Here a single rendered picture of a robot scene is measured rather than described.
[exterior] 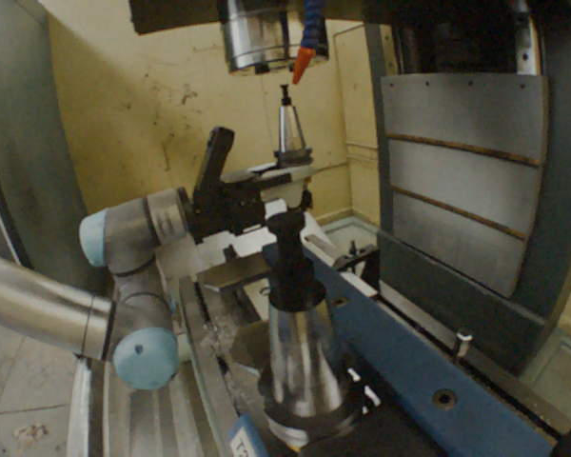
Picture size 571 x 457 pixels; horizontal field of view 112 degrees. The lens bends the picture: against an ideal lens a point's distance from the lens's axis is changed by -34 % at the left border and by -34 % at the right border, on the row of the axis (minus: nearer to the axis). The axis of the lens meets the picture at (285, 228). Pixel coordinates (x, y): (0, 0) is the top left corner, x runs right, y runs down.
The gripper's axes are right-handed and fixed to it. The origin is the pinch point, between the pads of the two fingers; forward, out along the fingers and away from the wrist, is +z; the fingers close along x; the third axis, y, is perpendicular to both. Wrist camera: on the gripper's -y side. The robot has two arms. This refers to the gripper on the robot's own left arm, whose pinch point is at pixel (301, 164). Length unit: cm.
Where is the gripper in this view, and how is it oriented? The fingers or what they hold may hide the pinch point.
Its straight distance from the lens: 48.0
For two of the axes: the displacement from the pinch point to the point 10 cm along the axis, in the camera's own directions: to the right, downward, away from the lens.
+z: 8.9, -3.0, 3.4
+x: 4.3, 3.2, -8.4
